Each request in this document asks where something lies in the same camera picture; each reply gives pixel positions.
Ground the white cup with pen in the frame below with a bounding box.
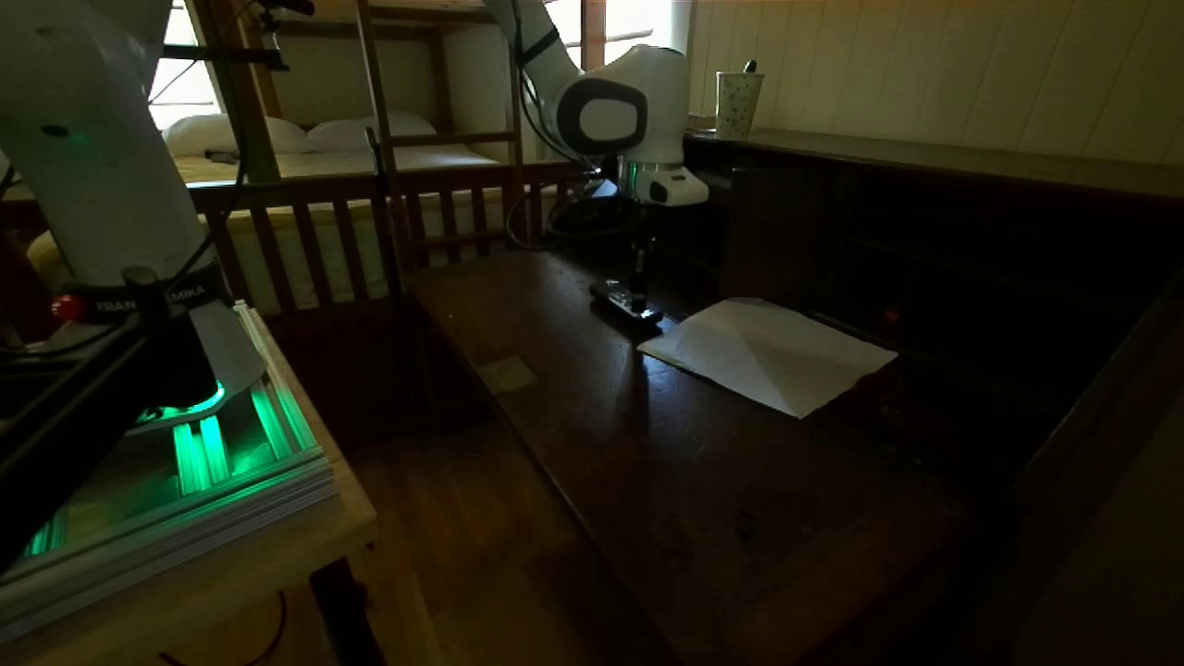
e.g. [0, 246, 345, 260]
[714, 59, 764, 138]

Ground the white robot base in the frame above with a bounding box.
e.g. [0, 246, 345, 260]
[0, 0, 202, 283]

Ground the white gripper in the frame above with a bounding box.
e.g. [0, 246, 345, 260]
[617, 158, 709, 299]

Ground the light wooden stand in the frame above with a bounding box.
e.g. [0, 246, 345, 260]
[0, 335, 381, 666]

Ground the black remote control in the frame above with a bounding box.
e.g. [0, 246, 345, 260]
[590, 278, 664, 340]

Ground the white paper sheet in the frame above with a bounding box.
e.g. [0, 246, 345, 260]
[639, 297, 894, 417]

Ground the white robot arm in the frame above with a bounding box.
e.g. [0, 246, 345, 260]
[486, 0, 708, 208]

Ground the square paper note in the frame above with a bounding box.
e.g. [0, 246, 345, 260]
[477, 355, 538, 397]

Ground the dark wooden desk hutch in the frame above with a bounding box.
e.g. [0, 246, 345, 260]
[690, 134, 1184, 486]

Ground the wooden bed frame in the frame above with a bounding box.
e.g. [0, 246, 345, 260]
[162, 0, 585, 317]

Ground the green lit base plate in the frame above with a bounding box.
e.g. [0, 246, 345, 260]
[0, 304, 337, 635]

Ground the white pillow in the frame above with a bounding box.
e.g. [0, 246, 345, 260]
[299, 108, 440, 158]

